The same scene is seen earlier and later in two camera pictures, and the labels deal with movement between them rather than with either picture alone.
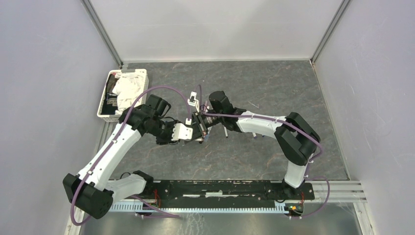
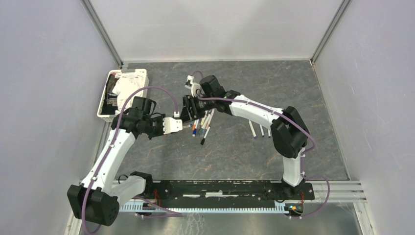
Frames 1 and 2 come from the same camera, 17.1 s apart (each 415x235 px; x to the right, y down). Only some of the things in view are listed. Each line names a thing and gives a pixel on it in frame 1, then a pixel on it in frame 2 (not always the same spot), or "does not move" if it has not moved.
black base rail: (189, 194) does not move
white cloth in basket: (129, 87) does not move
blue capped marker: (205, 135) → (195, 129)
